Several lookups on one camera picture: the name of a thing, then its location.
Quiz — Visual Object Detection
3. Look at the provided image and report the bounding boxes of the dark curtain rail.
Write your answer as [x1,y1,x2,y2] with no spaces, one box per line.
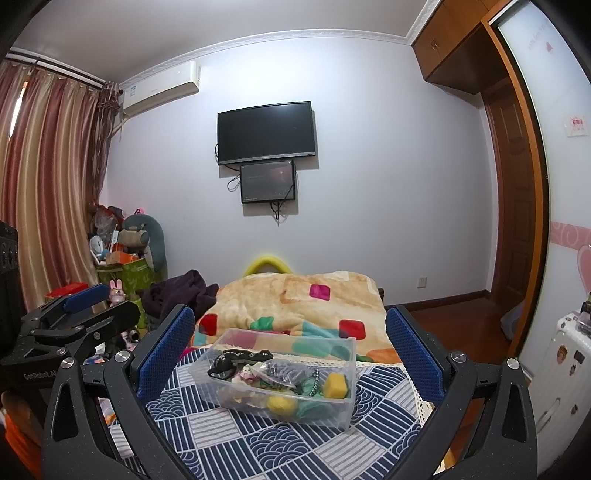
[4,50,108,88]

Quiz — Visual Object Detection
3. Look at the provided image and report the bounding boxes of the yellow fuzzy ball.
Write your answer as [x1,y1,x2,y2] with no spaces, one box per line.
[267,394,299,421]

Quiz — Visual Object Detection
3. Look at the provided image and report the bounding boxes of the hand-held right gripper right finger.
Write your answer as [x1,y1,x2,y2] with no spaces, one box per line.
[385,305,539,480]

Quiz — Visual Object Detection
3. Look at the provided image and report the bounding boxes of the yellow ring cushion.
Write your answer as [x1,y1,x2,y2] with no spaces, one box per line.
[242,253,294,278]

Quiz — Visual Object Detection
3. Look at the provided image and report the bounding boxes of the clear bag of grey clips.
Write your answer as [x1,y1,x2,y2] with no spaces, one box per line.
[252,362,302,394]

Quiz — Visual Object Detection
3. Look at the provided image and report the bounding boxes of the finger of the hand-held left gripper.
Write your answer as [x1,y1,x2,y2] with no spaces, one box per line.
[18,283,112,330]
[18,299,141,365]

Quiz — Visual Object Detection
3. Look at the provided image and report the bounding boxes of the black knit bag with chain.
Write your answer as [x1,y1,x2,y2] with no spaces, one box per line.
[208,349,276,382]

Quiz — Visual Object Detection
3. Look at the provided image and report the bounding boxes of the blue patterned bed sheet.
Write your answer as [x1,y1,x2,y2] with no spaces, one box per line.
[111,346,445,480]

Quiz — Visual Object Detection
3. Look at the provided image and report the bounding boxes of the white heart-print wardrobe door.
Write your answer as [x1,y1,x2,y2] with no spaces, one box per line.
[496,0,591,354]

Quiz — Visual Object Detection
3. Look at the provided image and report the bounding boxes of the white suitcase with stickers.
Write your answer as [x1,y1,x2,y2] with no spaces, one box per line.
[531,311,591,462]

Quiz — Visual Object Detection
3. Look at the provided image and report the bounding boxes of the yellow sponge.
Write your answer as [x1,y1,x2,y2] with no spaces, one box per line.
[323,373,350,400]

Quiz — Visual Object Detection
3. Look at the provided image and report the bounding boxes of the white air conditioner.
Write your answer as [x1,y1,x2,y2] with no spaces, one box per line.
[121,61,202,121]

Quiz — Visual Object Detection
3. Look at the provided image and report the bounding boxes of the grey-green plush toy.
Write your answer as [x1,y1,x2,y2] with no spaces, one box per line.
[117,213,168,274]

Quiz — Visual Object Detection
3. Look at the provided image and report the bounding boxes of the striped brown curtain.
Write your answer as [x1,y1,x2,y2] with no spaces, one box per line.
[0,60,122,315]

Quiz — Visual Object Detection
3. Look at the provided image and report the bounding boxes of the green knit glove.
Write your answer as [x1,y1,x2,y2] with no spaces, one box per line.
[295,398,328,419]

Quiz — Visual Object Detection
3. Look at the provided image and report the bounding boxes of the black wall television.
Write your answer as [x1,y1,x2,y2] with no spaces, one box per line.
[217,102,317,166]

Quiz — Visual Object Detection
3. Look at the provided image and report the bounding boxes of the wooden overhead wardrobe cabinet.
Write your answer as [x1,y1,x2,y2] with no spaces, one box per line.
[412,0,504,95]

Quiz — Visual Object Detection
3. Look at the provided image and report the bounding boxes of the yellow patterned blanket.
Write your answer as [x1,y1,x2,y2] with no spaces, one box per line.
[194,271,402,365]

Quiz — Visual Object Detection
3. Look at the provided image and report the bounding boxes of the pile of assorted toys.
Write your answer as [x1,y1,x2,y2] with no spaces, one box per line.
[90,205,139,266]

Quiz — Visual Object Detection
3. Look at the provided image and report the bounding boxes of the brown wooden room door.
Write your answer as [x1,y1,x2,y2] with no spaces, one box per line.
[482,76,540,334]

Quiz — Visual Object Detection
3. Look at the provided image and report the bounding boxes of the dark purple cloth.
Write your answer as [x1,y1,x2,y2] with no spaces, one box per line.
[141,270,221,325]

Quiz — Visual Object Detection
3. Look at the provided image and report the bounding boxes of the clear plastic box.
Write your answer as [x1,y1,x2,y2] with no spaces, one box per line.
[188,328,357,431]

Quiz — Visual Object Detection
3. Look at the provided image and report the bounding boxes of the green cardboard box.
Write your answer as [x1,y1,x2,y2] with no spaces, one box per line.
[97,257,156,297]

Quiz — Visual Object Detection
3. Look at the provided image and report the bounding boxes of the cream patterned cloth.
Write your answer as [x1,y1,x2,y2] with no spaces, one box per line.
[230,375,260,403]

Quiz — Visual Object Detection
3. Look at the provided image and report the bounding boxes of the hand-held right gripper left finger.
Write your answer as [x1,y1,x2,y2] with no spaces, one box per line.
[41,304,197,480]

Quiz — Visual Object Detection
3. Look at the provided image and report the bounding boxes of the small black wall monitor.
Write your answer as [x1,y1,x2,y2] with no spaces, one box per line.
[239,160,297,204]

